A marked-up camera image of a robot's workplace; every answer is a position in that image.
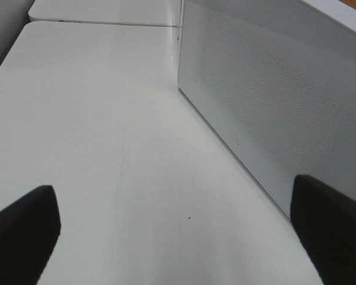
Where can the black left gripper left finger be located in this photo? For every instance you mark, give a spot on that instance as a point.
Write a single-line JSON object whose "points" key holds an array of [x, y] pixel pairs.
{"points": [[29, 231]]}

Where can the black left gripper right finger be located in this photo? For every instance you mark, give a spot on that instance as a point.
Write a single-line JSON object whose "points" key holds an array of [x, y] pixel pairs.
{"points": [[325, 223]]}

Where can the white microwave door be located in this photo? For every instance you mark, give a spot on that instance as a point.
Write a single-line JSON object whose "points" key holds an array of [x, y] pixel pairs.
{"points": [[277, 82]]}

